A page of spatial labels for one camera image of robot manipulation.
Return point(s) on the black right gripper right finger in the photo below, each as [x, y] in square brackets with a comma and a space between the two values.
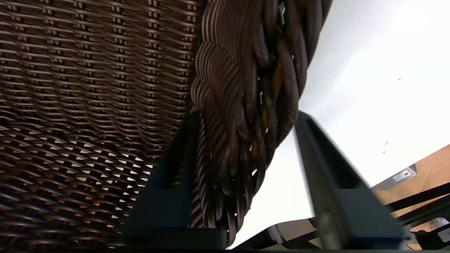
[344, 211]

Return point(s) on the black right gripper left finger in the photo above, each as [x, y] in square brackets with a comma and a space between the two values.
[165, 200]

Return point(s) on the dark brown wicker basket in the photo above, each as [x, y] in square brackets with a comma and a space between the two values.
[105, 88]

